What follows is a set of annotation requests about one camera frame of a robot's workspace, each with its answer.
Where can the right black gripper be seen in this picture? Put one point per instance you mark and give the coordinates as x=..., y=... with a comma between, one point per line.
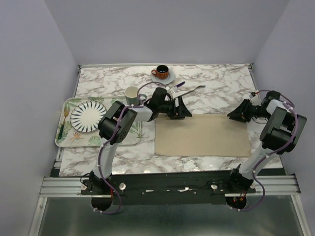
x=241, y=110

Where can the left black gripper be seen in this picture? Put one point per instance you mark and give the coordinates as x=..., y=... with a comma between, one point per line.
x=179, y=112

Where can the beige cloth napkin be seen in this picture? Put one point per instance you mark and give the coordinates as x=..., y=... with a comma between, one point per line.
x=202, y=135

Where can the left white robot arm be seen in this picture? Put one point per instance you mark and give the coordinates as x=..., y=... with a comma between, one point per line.
x=116, y=123

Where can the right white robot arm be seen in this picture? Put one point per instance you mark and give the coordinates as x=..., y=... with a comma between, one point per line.
x=279, y=135

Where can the silver fork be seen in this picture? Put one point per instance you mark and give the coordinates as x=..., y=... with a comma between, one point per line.
x=190, y=91

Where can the brown coffee cup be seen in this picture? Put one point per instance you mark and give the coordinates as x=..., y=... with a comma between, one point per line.
x=161, y=72

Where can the grey and cream mug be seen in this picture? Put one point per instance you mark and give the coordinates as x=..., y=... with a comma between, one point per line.
x=132, y=96

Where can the white plate with blue stripes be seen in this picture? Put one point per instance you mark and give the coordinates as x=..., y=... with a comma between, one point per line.
x=86, y=116

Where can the white tray with leaf print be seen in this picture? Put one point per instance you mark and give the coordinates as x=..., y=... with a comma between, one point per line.
x=73, y=138

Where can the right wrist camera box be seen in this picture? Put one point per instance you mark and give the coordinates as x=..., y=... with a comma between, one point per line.
x=255, y=99

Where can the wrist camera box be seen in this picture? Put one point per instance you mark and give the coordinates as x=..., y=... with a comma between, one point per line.
x=172, y=92
x=255, y=99

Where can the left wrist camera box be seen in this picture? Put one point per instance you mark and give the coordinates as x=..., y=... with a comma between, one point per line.
x=172, y=92

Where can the gold fork with green handle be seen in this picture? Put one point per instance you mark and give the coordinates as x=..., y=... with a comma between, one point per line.
x=66, y=113

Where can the aluminium frame rail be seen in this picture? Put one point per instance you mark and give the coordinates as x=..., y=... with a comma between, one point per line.
x=71, y=187

